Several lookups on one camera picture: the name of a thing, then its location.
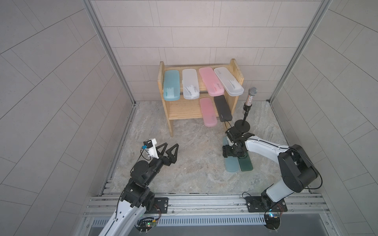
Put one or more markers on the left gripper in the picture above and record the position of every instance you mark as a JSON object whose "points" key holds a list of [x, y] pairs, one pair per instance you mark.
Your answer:
{"points": [[169, 160]]}

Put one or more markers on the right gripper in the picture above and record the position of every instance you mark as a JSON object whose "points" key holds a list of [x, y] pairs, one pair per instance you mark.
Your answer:
{"points": [[225, 151]]}

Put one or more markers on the blue-grey pencil case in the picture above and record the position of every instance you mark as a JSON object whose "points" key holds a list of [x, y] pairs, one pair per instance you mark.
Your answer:
{"points": [[231, 163]]}

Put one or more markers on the dark green pencil case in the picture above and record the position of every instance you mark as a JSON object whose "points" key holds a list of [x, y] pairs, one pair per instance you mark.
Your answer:
{"points": [[245, 163]]}

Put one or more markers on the black pencil case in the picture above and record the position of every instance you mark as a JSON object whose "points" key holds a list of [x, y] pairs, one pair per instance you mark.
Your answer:
{"points": [[223, 109]]}

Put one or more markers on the pink pencil case shelf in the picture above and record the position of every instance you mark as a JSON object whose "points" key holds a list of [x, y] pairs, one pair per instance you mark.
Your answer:
{"points": [[212, 83], [208, 112]]}

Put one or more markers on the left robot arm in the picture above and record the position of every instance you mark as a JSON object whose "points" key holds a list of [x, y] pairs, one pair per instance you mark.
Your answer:
{"points": [[136, 208]]}

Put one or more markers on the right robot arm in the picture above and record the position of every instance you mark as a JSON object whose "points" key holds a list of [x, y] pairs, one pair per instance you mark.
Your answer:
{"points": [[297, 170]]}

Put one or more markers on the frosted white pencil case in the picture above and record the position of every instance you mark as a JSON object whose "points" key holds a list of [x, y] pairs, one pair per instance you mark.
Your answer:
{"points": [[229, 82]]}

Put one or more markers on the light teal pencil case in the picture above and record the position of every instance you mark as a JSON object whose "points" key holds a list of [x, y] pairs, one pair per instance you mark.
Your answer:
{"points": [[171, 85]]}

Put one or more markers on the wooden two-tier shelf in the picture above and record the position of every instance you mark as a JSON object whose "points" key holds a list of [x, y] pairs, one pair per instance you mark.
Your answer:
{"points": [[183, 109]]}

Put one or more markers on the pink pencil case top shelf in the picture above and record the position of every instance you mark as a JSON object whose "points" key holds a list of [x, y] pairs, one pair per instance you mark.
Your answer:
{"points": [[212, 83]]}

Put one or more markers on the white translucent pencil case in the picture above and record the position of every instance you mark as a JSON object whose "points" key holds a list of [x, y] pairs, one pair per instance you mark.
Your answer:
{"points": [[190, 84]]}

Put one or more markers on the glitter microphone on stand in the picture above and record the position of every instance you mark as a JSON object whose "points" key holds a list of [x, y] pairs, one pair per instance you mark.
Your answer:
{"points": [[242, 125]]}

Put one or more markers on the left circuit board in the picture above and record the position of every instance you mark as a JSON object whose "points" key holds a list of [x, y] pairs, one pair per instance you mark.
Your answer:
{"points": [[145, 224]]}

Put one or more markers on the circuit board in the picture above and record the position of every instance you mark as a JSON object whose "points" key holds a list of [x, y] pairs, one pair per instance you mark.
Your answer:
{"points": [[272, 222], [145, 224]]}

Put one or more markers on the right circuit board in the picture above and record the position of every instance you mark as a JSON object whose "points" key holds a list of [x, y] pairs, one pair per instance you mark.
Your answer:
{"points": [[272, 222]]}

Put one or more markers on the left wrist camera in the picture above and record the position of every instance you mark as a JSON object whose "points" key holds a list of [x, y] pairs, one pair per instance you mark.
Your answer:
{"points": [[150, 147]]}

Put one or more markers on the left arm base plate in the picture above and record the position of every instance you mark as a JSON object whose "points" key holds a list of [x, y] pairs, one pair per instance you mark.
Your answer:
{"points": [[158, 205]]}

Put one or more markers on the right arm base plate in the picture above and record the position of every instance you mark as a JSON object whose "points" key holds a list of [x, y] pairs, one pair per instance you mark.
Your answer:
{"points": [[255, 204]]}

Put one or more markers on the aluminium mounting rail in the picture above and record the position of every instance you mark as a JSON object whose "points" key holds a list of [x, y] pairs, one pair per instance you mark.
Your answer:
{"points": [[235, 204]]}

